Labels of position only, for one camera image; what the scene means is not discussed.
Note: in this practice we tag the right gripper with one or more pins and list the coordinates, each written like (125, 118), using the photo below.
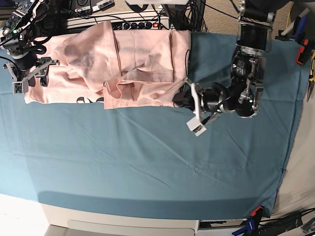
(27, 63)

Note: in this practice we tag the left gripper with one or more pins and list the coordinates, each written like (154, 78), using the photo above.
(215, 99)

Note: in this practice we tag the pink T-shirt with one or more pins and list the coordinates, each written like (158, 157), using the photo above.
(119, 68)

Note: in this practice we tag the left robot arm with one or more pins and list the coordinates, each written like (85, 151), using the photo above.
(244, 94)

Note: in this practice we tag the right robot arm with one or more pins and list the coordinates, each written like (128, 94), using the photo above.
(17, 39)

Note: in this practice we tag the teal table cloth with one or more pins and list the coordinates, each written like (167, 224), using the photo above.
(144, 162)

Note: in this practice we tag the white power strip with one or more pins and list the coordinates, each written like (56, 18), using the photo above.
(134, 23)

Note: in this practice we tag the blue clamp top right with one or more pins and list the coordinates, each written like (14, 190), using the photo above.
(294, 31)

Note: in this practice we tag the orange black clamp right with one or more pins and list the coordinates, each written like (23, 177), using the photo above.
(304, 52)

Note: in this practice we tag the orange blue clamp bottom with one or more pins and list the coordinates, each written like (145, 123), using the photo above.
(252, 223)

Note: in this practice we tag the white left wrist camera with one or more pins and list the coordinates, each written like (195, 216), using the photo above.
(195, 124)

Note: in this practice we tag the yellow handled pliers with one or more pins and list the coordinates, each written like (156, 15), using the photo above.
(311, 81)

